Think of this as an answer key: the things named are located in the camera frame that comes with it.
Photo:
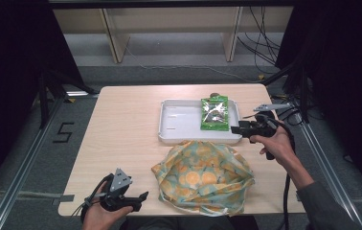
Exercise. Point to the white plastic tray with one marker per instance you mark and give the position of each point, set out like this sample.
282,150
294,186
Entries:
182,123

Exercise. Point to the dark round table grommet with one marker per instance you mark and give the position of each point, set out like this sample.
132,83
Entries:
214,94

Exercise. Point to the person's left hand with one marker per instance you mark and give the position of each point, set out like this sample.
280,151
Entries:
102,218

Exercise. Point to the beige wooden furniture frame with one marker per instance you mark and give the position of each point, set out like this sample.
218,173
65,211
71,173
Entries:
115,35

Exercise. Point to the aluminium floor rail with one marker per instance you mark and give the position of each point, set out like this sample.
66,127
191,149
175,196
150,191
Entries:
329,172
26,166

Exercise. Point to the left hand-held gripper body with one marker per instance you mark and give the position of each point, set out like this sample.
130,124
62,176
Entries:
118,185

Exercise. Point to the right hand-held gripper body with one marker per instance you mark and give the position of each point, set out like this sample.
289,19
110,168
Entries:
263,123

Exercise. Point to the orange print fabric bag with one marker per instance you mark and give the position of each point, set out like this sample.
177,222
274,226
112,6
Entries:
204,179

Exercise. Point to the person's right hand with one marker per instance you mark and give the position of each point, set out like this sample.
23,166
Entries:
275,147

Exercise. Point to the dark curtain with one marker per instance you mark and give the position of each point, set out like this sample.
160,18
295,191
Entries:
10,80
345,64

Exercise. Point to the green snack packet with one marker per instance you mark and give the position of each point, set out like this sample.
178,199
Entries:
214,113

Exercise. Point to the black metal stand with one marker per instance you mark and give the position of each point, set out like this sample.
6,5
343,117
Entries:
43,99
303,92

